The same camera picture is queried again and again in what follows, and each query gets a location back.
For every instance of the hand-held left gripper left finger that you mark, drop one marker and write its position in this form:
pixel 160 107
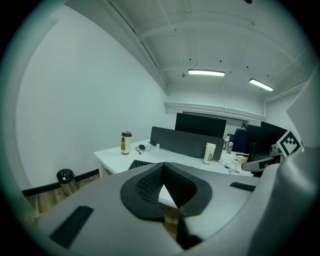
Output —
pixel 100 212

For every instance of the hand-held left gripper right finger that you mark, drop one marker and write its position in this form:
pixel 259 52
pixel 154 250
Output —
pixel 220 200

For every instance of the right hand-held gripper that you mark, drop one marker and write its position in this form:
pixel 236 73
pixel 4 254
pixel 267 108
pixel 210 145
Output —
pixel 290 144

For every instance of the black keyboard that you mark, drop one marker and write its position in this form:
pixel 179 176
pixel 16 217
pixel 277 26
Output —
pixel 138 164

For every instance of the cream tissue box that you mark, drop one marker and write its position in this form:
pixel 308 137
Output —
pixel 241 158

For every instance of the slim black upright computer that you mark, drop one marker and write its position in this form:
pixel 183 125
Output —
pixel 253 152

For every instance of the clear glass jar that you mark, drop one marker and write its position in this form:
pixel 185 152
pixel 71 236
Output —
pixel 229 148

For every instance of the computer monitor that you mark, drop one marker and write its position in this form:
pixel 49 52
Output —
pixel 253 136
pixel 271 136

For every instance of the black desk divider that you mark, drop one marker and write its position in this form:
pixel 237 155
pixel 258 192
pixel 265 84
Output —
pixel 200 123

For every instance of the dark grey desk divider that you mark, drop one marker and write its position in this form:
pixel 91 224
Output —
pixel 185 142

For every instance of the cream tumbler brown lid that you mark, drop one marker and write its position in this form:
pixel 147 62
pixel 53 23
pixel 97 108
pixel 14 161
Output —
pixel 126 143

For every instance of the long ceiling light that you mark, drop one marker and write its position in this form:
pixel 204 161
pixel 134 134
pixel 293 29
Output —
pixel 206 72
pixel 261 84

